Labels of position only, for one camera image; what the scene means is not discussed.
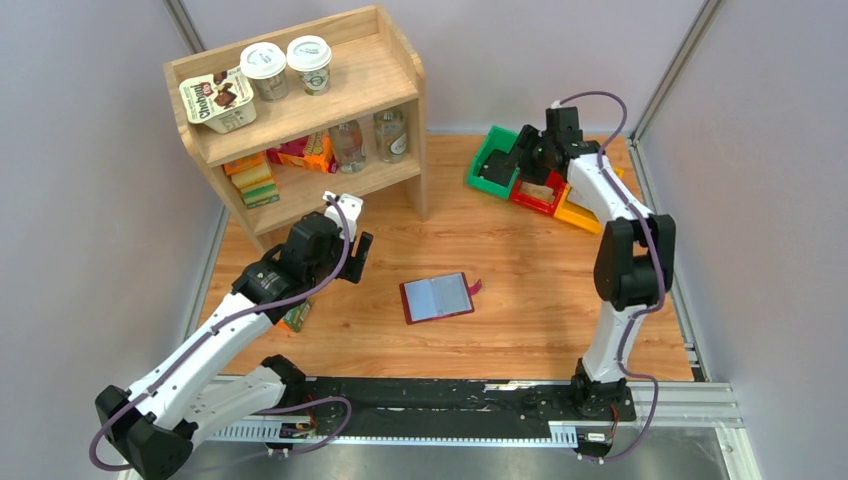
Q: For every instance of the left glass bottle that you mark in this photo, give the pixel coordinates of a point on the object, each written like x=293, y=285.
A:
x=348, y=146

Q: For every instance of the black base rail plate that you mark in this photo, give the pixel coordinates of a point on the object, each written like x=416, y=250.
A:
x=452, y=409

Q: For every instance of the red leather card holder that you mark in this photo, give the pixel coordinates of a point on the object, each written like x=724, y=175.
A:
x=438, y=297

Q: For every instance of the white-lidded coffee cup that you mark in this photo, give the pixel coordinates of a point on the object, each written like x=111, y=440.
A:
x=264, y=64
x=310, y=57

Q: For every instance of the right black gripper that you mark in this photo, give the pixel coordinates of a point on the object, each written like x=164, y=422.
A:
x=520, y=152

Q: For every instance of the tan card in red bin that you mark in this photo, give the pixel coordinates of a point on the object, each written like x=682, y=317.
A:
x=541, y=193

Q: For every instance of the Chobani yogurt cup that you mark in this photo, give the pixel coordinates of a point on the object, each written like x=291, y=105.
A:
x=222, y=101

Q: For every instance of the right glass bottle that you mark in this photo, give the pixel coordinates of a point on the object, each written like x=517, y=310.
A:
x=390, y=134

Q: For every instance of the red plastic bin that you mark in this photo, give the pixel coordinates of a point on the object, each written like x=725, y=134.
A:
x=554, y=181

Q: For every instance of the left white-lidded coffee cup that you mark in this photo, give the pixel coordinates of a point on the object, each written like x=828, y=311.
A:
x=264, y=64

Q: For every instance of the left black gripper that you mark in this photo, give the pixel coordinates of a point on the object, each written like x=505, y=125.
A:
x=361, y=255

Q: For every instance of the green plastic bin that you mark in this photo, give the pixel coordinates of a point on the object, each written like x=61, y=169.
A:
x=497, y=138

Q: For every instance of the stacked yellow green sponges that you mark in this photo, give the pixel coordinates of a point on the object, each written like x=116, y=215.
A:
x=252, y=177

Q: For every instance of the right white-lidded coffee cup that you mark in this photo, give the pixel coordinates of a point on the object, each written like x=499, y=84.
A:
x=310, y=57

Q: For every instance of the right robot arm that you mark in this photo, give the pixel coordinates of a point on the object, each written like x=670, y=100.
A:
x=634, y=265

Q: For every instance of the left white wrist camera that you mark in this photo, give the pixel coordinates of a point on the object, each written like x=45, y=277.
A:
x=344, y=210

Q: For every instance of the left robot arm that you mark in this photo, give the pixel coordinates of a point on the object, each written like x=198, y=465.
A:
x=154, y=425

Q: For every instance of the yellow plastic bin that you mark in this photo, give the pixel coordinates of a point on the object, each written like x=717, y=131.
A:
x=580, y=215

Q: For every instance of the orange green small box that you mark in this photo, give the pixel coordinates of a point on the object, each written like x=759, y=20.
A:
x=294, y=319

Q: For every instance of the orange pink snack box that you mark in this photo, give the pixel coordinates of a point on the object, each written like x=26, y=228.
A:
x=313, y=152

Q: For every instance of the black card in green bin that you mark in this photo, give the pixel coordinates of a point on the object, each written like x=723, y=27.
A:
x=498, y=168

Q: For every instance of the wooden two-tier shelf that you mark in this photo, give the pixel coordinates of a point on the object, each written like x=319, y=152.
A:
x=374, y=67

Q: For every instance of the glass bottle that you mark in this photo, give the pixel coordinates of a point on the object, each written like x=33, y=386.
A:
x=390, y=134
x=348, y=146

